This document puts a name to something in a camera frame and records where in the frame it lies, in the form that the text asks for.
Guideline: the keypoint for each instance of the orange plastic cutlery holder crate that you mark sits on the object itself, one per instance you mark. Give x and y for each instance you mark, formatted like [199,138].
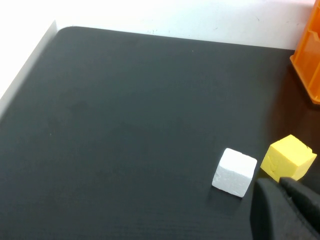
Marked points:
[307,62]

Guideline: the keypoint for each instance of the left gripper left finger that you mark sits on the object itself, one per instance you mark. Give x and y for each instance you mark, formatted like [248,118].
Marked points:
[272,215]

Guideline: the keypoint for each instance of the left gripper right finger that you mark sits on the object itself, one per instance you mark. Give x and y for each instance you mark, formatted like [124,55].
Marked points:
[308,207]

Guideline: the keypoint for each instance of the chipped yellow foam cube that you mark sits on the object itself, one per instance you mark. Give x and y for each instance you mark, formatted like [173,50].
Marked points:
[285,160]

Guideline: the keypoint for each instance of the white foam cube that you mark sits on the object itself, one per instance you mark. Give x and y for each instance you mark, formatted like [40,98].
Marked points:
[235,172]

